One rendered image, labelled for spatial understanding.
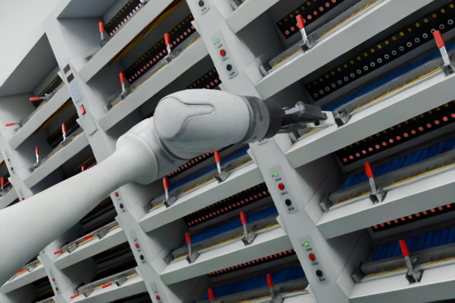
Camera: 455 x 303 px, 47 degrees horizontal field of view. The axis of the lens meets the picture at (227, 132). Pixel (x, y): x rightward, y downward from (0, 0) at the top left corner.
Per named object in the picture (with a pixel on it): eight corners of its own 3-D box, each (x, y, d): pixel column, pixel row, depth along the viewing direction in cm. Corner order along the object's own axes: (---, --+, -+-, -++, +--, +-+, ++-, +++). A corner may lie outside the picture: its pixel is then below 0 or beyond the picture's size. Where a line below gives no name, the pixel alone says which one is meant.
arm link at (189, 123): (244, 80, 93) (200, 107, 102) (175, 75, 83) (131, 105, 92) (259, 138, 91) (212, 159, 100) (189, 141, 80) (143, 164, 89)
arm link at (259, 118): (256, 133, 92) (279, 132, 96) (242, 86, 94) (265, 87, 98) (223, 151, 98) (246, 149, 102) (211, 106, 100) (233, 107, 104)
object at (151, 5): (185, -11, 144) (154, -54, 142) (85, 82, 185) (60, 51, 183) (223, -30, 158) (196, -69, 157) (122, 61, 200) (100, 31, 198)
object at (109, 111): (212, 51, 142) (181, 8, 140) (104, 131, 183) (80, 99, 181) (248, 26, 156) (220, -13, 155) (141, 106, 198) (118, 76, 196)
